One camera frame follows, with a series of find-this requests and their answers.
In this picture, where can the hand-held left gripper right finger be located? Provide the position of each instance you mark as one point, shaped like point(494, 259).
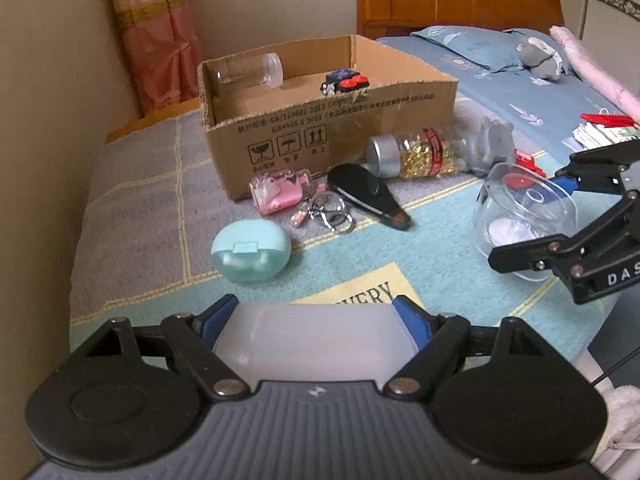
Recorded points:
point(407, 316)

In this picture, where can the grey toy figure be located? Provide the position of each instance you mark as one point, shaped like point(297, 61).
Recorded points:
point(487, 142)

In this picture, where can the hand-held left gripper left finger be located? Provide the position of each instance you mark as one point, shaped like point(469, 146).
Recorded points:
point(220, 312)

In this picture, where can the blue floral bed sheet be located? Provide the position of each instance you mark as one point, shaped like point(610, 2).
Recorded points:
point(530, 100)

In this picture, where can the white translucent plastic bottle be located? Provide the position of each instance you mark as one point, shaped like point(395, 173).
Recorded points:
point(310, 340)

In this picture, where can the red toy car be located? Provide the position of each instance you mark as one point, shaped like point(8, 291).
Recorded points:
point(527, 160)

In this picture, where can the clear plastic jar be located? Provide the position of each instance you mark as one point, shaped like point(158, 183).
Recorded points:
point(250, 70)

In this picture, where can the black oval key fob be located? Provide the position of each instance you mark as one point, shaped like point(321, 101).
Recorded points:
point(360, 187)

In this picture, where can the clear round plastic container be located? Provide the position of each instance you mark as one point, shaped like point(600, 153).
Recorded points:
point(520, 210)

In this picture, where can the cardboard box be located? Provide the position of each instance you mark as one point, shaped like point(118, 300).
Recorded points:
point(280, 160)

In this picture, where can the pink blanket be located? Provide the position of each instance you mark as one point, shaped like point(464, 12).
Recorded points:
point(595, 70)

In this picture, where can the black toy with red knobs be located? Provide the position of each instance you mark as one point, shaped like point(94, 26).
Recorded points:
point(345, 81)

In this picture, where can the metal key rings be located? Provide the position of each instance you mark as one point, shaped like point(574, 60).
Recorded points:
point(332, 212)

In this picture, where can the pink curtain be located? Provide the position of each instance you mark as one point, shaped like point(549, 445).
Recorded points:
point(155, 35)

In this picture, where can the teal plastic case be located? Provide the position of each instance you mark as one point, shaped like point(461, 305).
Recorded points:
point(250, 252)

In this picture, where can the white fluffy cloth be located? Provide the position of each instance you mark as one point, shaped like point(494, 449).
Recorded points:
point(622, 425)

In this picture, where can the grey plush toy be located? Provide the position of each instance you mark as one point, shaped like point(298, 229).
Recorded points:
point(542, 57)

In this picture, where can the capsule bottle with silver cap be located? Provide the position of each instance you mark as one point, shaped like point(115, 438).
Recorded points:
point(425, 155)

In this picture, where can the stack of papers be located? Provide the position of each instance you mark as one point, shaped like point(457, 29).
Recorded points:
point(605, 136)

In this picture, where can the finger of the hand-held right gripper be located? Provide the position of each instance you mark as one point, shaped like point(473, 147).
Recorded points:
point(520, 255)
point(567, 182)

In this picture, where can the red flat plastic item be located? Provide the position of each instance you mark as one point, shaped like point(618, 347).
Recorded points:
point(607, 119)

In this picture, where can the blue floral pillow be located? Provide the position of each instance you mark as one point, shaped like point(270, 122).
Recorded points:
point(475, 47)

